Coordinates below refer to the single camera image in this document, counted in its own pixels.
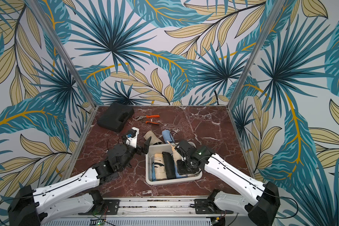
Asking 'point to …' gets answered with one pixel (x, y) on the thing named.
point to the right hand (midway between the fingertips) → (180, 170)
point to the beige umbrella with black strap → (160, 169)
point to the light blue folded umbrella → (167, 135)
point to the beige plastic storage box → (155, 149)
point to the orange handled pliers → (148, 116)
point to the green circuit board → (100, 223)
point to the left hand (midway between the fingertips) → (142, 136)
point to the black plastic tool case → (115, 117)
